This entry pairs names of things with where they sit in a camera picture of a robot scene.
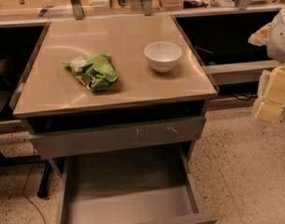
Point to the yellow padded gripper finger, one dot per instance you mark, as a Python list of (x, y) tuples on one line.
[(260, 37), (271, 95)]

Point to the green rice chip bag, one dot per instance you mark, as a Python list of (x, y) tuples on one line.
[(94, 71)]

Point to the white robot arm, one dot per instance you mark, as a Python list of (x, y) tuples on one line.
[(276, 40)]

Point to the open grey middle drawer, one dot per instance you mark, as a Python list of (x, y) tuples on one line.
[(133, 186)]

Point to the grey drawer cabinet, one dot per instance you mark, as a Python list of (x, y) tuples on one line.
[(115, 105)]

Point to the grey top drawer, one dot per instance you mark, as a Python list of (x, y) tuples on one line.
[(116, 137)]

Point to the grey side shelf beam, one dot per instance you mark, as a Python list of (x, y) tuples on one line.
[(234, 73)]

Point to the white bowl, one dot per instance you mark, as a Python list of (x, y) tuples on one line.
[(162, 56)]

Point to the black table leg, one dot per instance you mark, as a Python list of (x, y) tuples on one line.
[(43, 188)]

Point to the grey metal post left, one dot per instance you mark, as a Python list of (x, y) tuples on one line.
[(77, 9)]

